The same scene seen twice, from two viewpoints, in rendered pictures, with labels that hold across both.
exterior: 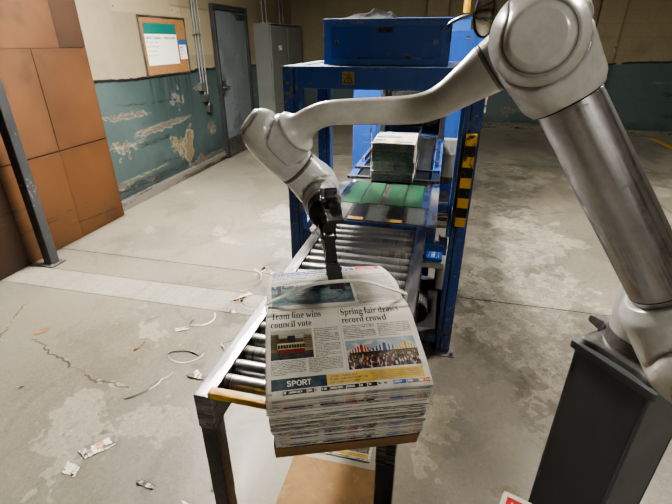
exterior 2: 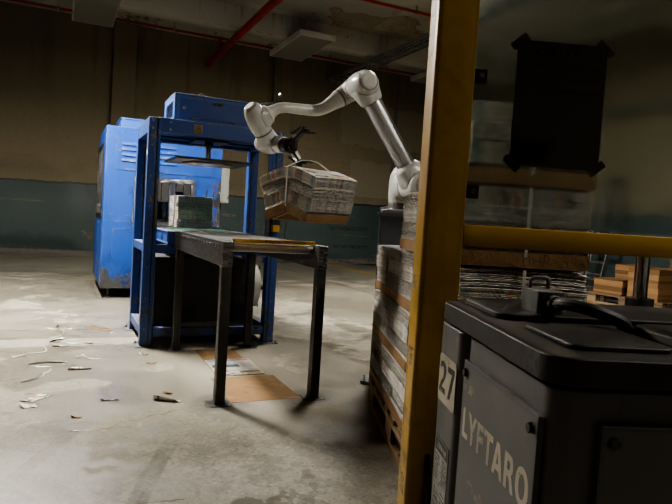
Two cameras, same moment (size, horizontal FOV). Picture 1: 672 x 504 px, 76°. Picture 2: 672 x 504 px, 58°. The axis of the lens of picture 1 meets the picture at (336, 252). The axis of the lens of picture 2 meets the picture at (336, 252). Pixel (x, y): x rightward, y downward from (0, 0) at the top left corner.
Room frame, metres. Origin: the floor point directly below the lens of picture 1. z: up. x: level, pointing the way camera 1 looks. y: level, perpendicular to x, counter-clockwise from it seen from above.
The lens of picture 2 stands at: (-1.73, 1.76, 0.94)
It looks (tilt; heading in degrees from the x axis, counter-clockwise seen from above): 3 degrees down; 322
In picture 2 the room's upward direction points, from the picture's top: 4 degrees clockwise
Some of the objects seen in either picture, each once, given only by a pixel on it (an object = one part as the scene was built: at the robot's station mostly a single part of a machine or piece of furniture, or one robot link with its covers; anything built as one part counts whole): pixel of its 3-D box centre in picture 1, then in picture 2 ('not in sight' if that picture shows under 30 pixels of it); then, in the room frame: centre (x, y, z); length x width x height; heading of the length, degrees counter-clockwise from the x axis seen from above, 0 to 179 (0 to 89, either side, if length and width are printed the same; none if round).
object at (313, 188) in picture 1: (322, 202); (280, 144); (0.96, 0.03, 1.31); 0.09 x 0.06 x 0.09; 98
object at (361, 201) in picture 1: (382, 207); (204, 236); (2.44, -0.28, 0.75); 0.70 x 0.65 x 0.10; 166
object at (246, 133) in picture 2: (389, 73); (209, 136); (2.44, -0.28, 1.50); 0.94 x 0.68 x 0.10; 76
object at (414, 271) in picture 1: (409, 305); (280, 248); (1.39, -0.29, 0.74); 1.34 x 0.05 x 0.12; 166
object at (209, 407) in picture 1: (286, 289); (198, 245); (1.51, 0.20, 0.74); 1.34 x 0.05 x 0.12; 166
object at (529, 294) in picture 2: not in sight; (579, 304); (-1.18, 0.78, 0.82); 0.18 x 0.14 x 0.08; 147
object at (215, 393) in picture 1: (286, 407); (275, 242); (0.81, 0.13, 0.81); 0.43 x 0.03 x 0.02; 76
